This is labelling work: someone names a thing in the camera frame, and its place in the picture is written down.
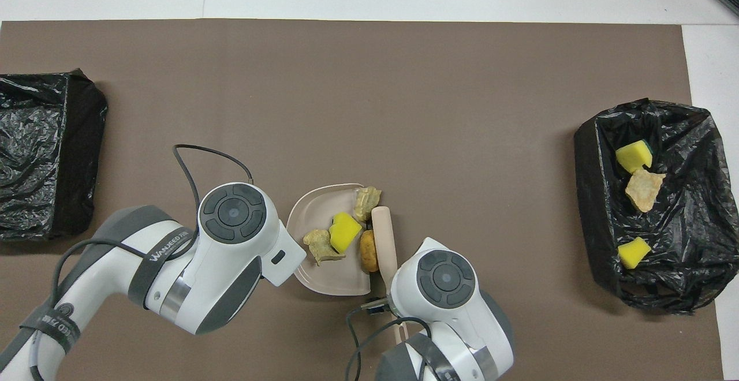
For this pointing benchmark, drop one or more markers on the brown table mat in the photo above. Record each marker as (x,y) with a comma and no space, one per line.
(346,81)

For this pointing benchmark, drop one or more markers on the beige foam chunk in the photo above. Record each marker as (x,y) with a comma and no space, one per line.
(322,247)
(644,190)
(368,203)

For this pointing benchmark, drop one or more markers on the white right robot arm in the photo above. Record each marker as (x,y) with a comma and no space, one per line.
(450,312)

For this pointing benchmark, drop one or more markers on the beige hand brush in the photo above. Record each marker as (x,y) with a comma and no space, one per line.
(384,236)

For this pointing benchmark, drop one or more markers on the notched yellow sponge piece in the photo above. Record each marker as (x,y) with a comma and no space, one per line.
(632,157)

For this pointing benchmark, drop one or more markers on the black bag lined bin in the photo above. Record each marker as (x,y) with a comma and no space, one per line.
(681,288)
(34,138)

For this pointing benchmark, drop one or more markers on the beige plastic dustpan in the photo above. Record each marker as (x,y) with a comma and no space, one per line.
(340,274)

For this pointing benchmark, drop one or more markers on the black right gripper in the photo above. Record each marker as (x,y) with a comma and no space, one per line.
(385,306)

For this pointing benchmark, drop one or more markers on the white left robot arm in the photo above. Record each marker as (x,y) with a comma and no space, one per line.
(173,277)

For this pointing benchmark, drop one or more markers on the orange-brown bread roll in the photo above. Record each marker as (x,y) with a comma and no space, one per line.
(368,252)

